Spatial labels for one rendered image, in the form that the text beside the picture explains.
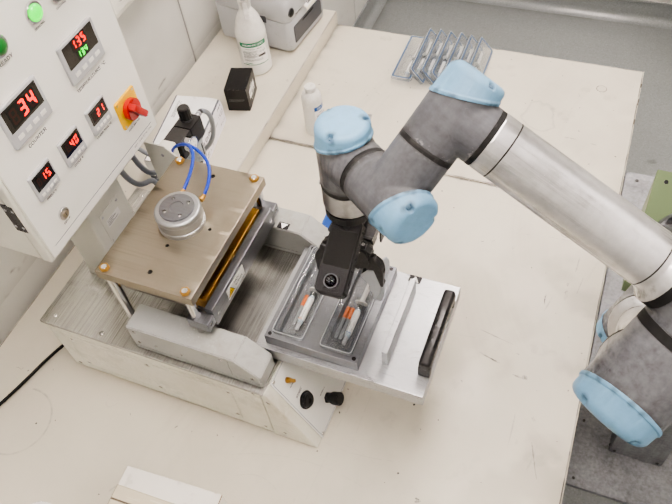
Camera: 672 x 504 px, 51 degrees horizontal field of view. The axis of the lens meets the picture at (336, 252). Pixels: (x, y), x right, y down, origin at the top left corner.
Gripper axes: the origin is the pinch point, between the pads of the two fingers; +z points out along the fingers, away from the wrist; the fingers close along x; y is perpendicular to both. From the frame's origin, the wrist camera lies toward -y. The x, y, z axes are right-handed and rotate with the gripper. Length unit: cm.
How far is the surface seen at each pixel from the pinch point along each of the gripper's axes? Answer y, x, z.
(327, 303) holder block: -0.5, 4.7, 4.7
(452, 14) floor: 226, 42, 102
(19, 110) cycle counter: -8, 43, -35
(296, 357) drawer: -10.6, 6.4, 7.2
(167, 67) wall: 64, 78, 19
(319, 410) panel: -11.0, 4.1, 25.0
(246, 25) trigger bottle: 73, 57, 9
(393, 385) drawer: -10.2, -10.3, 7.2
